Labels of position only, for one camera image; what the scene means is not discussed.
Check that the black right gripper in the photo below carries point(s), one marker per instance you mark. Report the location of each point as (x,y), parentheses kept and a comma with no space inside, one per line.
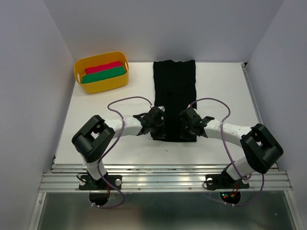
(184,135)

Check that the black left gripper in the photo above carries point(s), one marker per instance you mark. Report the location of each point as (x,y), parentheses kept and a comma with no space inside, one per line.
(159,134)

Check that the black t-shirt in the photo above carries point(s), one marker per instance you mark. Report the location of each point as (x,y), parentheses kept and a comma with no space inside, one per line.
(174,85)

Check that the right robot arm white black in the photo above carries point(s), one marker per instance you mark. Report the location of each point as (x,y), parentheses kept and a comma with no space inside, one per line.
(261,149)

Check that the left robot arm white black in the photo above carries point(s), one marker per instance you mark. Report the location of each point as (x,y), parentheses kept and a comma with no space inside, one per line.
(92,140)

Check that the yellow plastic basket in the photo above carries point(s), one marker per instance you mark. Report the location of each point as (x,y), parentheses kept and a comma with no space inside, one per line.
(103,85)

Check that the red rolled t-shirt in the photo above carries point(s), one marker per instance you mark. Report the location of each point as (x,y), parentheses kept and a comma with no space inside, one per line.
(103,67)

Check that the green rolled t-shirt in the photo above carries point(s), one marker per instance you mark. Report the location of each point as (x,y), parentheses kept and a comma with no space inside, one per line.
(103,75)

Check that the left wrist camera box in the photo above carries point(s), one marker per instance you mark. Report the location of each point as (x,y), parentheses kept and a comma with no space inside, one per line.
(156,116)

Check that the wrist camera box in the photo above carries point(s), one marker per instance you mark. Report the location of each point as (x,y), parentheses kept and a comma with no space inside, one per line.
(156,116)
(189,116)

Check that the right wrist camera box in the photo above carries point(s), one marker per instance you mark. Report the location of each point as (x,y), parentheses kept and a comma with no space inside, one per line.
(189,116)

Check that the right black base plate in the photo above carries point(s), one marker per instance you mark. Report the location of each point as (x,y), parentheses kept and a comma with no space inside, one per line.
(218,181)

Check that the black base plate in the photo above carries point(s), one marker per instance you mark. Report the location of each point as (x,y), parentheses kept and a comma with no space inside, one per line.
(87,183)
(218,181)

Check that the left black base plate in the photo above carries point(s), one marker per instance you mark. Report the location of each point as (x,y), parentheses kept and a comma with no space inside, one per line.
(87,183)

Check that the aluminium rail frame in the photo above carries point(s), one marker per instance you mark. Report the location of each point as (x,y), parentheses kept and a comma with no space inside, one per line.
(162,181)

